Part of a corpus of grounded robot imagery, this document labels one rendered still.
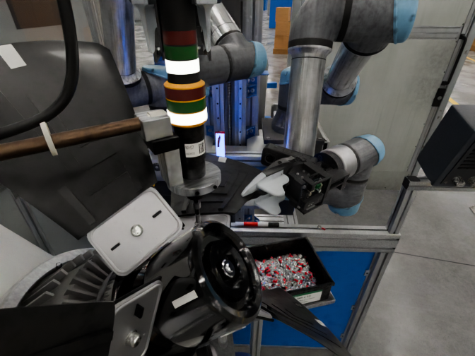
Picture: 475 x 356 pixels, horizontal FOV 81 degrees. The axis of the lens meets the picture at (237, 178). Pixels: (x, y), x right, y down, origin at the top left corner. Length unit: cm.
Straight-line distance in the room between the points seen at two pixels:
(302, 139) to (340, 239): 41
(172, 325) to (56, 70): 32
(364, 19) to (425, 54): 178
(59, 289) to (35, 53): 28
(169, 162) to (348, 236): 73
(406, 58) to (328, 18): 175
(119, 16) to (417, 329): 191
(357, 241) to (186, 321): 75
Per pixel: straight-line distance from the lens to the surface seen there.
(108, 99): 39
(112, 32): 93
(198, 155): 33
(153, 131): 30
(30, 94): 39
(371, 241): 99
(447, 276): 228
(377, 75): 233
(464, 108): 88
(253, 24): 119
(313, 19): 66
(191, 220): 44
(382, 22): 68
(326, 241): 95
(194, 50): 30
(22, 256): 53
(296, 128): 65
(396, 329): 188
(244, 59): 63
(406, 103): 249
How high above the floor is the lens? 148
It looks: 33 degrees down
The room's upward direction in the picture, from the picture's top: straight up
